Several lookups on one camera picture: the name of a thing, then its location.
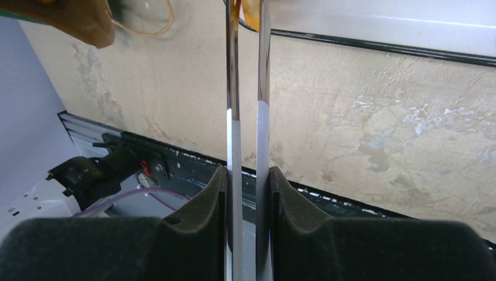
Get orange fake bread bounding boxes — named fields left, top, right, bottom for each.
left=229, top=0, right=260, bottom=32

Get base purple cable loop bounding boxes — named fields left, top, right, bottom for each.
left=73, top=172, right=192, bottom=218

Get green brown paper bag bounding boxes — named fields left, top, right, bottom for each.
left=0, top=0, right=175, bottom=50

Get strawberry print white tray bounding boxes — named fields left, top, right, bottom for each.
left=270, top=1, right=495, bottom=67

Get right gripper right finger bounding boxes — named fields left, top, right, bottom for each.
left=269, top=167, right=495, bottom=280

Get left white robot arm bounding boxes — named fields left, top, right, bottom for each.
left=1, top=148, right=141, bottom=239

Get metal tongs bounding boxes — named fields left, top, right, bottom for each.
left=225, top=1, right=274, bottom=280

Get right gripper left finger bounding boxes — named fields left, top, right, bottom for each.
left=1, top=167, right=228, bottom=280

